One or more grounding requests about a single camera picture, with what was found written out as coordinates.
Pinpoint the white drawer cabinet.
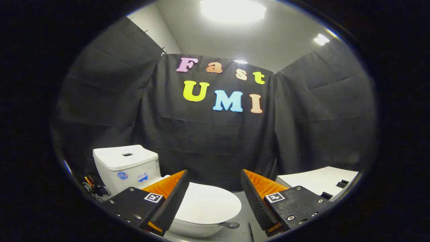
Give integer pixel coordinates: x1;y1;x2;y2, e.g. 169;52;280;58
275;166;359;202

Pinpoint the small ceiling light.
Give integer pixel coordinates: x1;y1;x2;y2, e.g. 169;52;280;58
313;33;330;46

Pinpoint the white toilet lid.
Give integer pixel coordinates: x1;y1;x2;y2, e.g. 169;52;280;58
139;175;242;229

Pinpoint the white toilet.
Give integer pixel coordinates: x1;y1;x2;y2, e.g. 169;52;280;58
93;145;241;238

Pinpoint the large ceiling light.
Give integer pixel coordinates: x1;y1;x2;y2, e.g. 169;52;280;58
201;0;266;24

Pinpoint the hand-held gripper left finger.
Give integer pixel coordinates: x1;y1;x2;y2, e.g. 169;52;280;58
101;170;190;237

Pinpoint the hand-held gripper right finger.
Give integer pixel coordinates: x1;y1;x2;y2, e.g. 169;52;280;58
241;169;335;237

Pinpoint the tangle of dark cables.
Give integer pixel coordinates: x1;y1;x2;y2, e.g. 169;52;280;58
82;175;111;202

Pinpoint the black backdrop cloth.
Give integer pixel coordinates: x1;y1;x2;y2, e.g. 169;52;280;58
54;15;378;192

